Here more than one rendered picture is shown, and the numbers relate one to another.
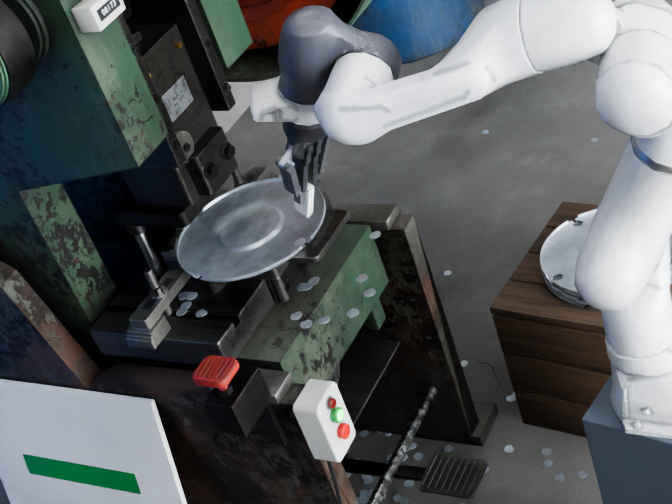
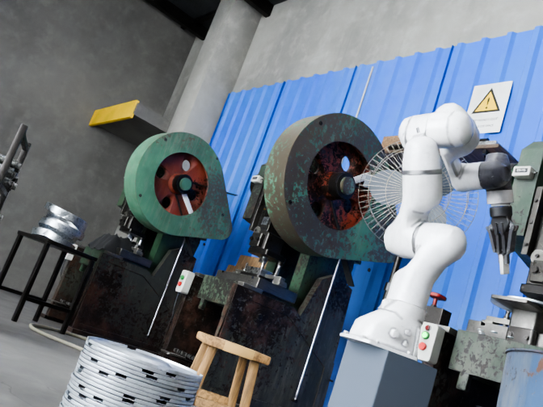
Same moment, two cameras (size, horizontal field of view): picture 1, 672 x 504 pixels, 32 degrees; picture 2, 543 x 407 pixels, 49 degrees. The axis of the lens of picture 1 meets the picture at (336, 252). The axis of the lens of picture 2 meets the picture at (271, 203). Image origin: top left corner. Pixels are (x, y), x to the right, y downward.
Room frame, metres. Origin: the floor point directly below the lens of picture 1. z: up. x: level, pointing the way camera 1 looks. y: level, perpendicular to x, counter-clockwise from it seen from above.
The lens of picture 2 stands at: (1.41, -2.13, 0.35)
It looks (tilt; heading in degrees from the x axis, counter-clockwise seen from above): 13 degrees up; 106
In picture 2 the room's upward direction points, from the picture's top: 19 degrees clockwise
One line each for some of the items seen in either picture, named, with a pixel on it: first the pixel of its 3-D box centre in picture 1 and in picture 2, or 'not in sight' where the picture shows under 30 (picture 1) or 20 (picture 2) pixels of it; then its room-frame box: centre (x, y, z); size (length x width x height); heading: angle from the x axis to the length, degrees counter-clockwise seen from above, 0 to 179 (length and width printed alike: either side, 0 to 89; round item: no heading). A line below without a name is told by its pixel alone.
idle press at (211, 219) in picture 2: not in sight; (166, 247); (-0.69, 2.61, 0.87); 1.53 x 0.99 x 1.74; 55
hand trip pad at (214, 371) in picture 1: (221, 384); (434, 303); (1.49, 0.25, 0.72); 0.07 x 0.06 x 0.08; 52
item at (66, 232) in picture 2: not in sight; (47, 264); (-0.96, 1.49, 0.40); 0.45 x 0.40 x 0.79; 154
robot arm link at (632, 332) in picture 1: (635, 261); (428, 265); (1.42, -0.44, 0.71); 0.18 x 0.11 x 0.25; 143
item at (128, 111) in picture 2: not in sight; (142, 128); (-2.40, 4.44, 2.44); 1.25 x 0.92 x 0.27; 142
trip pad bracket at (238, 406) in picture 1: (248, 420); (431, 330); (1.50, 0.24, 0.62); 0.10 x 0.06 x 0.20; 142
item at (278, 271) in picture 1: (285, 257); (522, 324); (1.78, 0.09, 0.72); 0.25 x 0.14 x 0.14; 52
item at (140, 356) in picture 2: not in sight; (145, 358); (0.85, -0.74, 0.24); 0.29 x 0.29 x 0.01
